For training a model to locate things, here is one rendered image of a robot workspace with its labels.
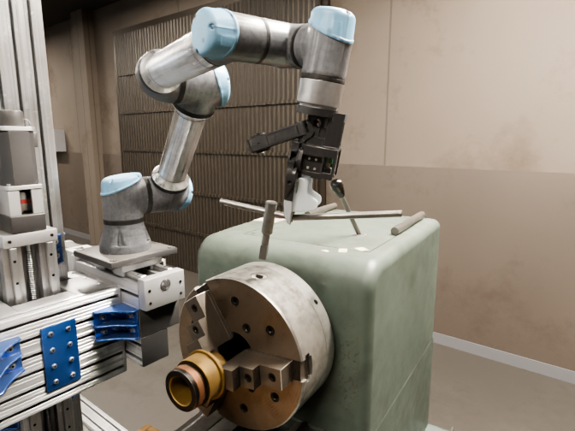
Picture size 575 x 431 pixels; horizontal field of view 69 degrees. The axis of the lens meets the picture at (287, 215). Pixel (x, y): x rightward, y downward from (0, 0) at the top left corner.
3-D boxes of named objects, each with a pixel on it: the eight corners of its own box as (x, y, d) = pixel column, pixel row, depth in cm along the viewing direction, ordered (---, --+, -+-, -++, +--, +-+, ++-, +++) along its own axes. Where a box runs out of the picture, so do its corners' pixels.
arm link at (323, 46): (333, 17, 73) (369, 15, 67) (322, 82, 76) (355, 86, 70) (298, 5, 68) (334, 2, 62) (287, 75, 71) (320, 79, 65)
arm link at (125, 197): (97, 216, 129) (94, 173, 127) (141, 212, 137) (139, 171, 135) (108, 222, 120) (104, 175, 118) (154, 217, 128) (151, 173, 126)
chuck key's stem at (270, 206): (255, 259, 80) (264, 201, 77) (258, 255, 82) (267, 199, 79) (266, 262, 79) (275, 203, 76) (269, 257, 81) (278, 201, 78)
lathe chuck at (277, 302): (200, 365, 102) (215, 245, 93) (311, 433, 87) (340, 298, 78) (172, 383, 94) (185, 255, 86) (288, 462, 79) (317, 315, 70)
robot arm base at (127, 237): (90, 249, 129) (87, 218, 127) (133, 240, 141) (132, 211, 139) (115, 257, 120) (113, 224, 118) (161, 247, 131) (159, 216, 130)
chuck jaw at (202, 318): (229, 338, 87) (204, 286, 88) (245, 330, 84) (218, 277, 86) (191, 362, 77) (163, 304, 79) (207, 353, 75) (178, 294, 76)
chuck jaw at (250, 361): (255, 339, 83) (307, 351, 76) (257, 363, 84) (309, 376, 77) (218, 364, 74) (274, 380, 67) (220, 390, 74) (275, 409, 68)
